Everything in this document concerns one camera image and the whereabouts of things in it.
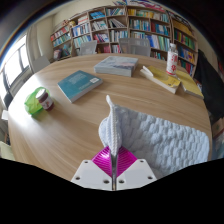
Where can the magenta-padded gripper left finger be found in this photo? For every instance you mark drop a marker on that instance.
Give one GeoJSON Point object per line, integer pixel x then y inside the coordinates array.
{"type": "Point", "coordinates": [86, 173]}

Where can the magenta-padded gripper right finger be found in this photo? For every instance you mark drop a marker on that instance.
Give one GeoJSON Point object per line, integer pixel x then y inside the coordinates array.
{"type": "Point", "coordinates": [140, 173]}

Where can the white textured towel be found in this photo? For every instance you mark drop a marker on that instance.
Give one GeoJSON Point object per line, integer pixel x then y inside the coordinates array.
{"type": "Point", "coordinates": [160, 140]}

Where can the small dark jar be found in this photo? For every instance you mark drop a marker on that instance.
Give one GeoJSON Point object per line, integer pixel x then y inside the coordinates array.
{"type": "Point", "coordinates": [45, 100]}

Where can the green plastic bag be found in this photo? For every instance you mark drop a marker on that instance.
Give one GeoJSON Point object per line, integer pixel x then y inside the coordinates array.
{"type": "Point", "coordinates": [31, 103]}

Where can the teal book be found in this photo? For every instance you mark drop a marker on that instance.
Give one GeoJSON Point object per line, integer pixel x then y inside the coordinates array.
{"type": "Point", "coordinates": [78, 84]}

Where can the open yellow book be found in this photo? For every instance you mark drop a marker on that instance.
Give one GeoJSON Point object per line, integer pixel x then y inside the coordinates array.
{"type": "Point", "coordinates": [161, 78]}

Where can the grey-blue thick book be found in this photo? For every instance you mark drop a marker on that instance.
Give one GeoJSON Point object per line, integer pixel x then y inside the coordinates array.
{"type": "Point", "coordinates": [116, 64]}

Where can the clear bottle with red label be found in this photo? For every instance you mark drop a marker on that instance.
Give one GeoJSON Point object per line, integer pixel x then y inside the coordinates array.
{"type": "Point", "coordinates": [172, 61]}

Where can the grey chair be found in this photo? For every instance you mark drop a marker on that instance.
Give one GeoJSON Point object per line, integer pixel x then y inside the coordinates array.
{"type": "Point", "coordinates": [135, 46]}
{"type": "Point", "coordinates": [88, 48]}

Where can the window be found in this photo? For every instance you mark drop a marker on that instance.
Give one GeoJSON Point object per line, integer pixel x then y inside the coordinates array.
{"type": "Point", "coordinates": [13, 66]}

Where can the wooden bookshelf with books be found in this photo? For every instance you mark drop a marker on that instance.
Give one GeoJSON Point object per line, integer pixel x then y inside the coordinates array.
{"type": "Point", "coordinates": [140, 25]}

